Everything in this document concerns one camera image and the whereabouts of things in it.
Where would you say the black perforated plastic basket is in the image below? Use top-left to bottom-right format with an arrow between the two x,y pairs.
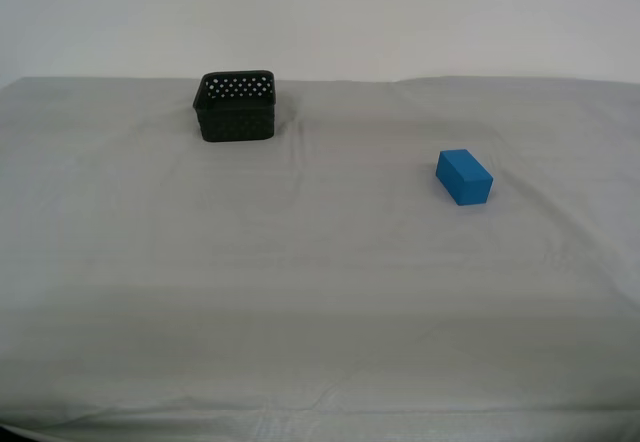
192,67 -> 279,144

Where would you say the blue rectangular block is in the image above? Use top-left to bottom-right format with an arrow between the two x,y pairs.
434,148 -> 495,208

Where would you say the light grey tablecloth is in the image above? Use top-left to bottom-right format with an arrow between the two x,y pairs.
0,75 -> 640,442

